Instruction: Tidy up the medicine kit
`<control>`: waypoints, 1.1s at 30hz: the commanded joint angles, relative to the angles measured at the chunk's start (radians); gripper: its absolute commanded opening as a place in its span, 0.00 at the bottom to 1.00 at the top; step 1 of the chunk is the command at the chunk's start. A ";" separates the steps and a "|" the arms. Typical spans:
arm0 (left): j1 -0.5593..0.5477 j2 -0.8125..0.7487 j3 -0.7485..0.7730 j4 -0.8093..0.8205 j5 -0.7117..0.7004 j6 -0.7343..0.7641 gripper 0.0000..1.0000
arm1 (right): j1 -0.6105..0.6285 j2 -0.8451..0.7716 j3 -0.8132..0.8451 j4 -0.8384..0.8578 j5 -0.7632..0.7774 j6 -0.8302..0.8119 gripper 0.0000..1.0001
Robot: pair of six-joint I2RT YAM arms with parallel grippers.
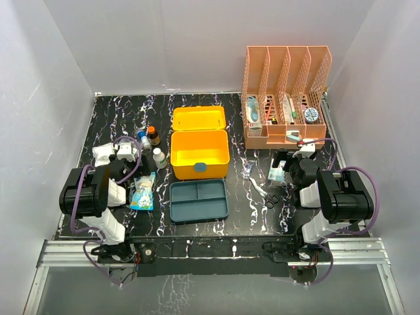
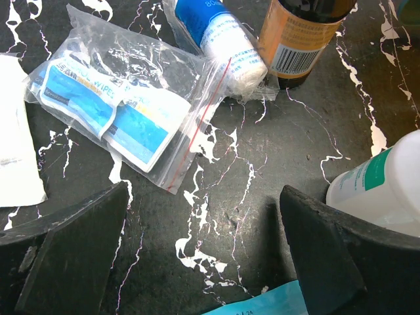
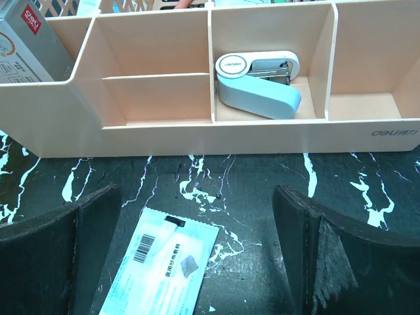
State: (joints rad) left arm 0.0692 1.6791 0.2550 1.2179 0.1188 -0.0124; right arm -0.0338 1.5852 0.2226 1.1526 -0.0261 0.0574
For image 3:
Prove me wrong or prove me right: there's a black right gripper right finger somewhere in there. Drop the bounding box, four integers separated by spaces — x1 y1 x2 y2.
272 185 419 314

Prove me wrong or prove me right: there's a grey deli box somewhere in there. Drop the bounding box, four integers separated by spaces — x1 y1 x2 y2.
1 1 74 84

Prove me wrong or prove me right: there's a white gauze packet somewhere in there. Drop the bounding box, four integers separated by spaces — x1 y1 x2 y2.
100 207 219 314

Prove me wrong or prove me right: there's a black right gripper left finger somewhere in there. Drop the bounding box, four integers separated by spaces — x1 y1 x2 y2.
1 184 121 314

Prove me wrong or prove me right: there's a blue white stapler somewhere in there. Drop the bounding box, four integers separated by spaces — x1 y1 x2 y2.
215 51 301 119

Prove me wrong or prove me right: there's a pink desk organizer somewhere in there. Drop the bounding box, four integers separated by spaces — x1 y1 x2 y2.
1 1 419 158

